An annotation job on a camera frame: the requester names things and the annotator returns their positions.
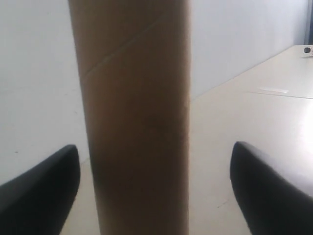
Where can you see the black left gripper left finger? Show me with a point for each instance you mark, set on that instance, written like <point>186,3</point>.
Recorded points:
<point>38,202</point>

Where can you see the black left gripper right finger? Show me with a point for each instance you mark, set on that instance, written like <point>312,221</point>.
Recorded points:
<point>270,204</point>

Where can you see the brown cardboard tube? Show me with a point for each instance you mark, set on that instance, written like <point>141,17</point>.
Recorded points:
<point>133,60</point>

